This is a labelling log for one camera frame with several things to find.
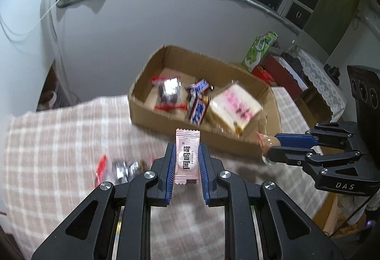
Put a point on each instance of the cardboard box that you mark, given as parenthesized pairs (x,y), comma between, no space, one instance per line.
(178,56)

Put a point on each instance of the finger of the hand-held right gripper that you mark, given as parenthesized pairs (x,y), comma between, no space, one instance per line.
(285,156)
(294,140)

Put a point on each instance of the silver candy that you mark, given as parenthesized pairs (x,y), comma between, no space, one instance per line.
(124,169)

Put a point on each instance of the white lace cloth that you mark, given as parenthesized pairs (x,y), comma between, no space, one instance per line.
(320,79)

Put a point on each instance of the plaid tablecloth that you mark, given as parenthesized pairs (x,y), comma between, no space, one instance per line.
(59,144)

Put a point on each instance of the pink white candy packet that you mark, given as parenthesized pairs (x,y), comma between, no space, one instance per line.
(187,156)

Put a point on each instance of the olive curtain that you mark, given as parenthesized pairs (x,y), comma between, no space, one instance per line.
(332,4)

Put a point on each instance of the short brown chocolate bar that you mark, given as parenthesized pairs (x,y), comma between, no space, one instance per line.
(198,111)

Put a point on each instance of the long brown chocolate bar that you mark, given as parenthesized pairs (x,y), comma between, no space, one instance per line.
(200,86)

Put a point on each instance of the clear bag of dark candy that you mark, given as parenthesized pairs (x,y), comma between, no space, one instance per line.
(169,93)

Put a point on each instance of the dark figurine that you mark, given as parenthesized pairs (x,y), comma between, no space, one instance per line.
(332,71)

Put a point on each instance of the round clear jelly cup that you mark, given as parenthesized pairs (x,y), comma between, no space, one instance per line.
(267,141)

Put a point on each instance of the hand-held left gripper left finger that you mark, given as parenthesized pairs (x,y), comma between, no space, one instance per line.
(169,171)

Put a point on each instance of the red shoebox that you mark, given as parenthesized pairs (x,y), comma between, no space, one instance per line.
(282,76)

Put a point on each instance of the red white container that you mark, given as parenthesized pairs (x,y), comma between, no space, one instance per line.
(49,99)

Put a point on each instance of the green paper bag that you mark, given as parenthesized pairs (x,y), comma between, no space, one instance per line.
(258,49)

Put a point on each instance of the bread packet with pink print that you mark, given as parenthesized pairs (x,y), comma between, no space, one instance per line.
(234,105)

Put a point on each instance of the white cabinet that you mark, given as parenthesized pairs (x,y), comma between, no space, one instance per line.
(17,70)

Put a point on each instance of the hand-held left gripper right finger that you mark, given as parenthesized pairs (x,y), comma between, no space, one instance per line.
(204,174)

